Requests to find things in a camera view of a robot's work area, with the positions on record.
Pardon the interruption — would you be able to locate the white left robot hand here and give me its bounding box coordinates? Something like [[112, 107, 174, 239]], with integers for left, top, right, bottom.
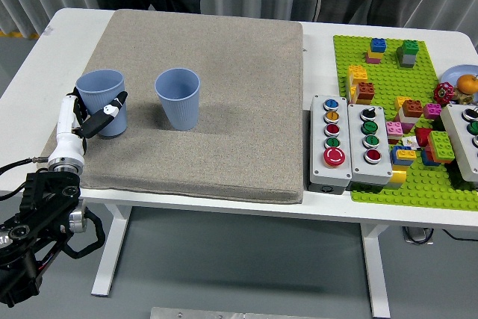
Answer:
[[47, 86, 128, 166]]

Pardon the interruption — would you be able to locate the blue ribbed plastic cup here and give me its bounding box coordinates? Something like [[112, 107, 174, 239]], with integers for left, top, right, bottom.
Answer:
[[154, 67, 201, 131], [75, 69, 128, 137]]

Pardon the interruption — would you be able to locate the white table leg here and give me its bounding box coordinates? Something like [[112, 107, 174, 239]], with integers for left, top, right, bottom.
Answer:
[[90, 205, 132, 297], [360, 223, 391, 319]]

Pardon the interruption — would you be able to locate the grey-brown fabric mat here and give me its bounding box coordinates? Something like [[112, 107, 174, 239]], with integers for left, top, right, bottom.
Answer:
[[37, 8, 304, 205]]

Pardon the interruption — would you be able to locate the five-button grey control box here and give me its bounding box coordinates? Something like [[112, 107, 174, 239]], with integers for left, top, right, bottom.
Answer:
[[308, 94, 354, 196]]

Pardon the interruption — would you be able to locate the brown toy brick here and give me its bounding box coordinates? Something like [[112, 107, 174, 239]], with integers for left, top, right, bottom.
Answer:
[[356, 81, 376, 102], [402, 99, 424, 119]]

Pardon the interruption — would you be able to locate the four-button grey control box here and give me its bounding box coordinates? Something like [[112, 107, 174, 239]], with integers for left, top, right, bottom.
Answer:
[[347, 103, 394, 186]]

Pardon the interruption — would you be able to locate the blue toy brick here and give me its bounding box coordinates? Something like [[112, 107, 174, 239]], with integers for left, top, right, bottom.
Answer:
[[370, 37, 388, 54], [390, 145, 414, 167], [420, 148, 442, 167]]

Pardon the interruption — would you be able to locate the green studded baseplate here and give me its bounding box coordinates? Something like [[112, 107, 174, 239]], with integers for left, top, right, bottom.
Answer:
[[332, 34, 478, 211]]

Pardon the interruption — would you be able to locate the clear yellow toy brick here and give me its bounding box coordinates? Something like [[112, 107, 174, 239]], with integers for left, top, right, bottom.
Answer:
[[387, 170, 408, 185]]

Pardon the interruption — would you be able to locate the white toy brick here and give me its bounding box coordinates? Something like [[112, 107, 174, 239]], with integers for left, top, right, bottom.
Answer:
[[397, 109, 416, 126]]

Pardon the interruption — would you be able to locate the red toy brick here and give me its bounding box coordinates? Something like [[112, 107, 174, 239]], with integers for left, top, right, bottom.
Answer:
[[414, 127, 434, 148]]

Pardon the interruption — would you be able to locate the magenta toy brick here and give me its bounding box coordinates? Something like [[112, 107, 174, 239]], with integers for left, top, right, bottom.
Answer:
[[422, 102, 443, 120]]

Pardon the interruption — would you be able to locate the large green toy brick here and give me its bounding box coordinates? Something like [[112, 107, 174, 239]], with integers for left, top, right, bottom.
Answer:
[[426, 130, 456, 160]]

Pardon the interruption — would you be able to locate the red valve handwheel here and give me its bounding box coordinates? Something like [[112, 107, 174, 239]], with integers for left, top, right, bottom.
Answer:
[[432, 82, 455, 106]]

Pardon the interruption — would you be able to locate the light blue plate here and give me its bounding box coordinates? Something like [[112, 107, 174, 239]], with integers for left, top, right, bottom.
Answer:
[[440, 64, 478, 105]]

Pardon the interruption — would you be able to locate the orange fruit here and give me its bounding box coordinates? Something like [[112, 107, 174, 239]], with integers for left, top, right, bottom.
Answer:
[[457, 74, 478, 95]]

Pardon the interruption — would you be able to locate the black power cable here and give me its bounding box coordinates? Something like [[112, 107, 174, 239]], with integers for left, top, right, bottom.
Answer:
[[444, 229, 478, 241]]

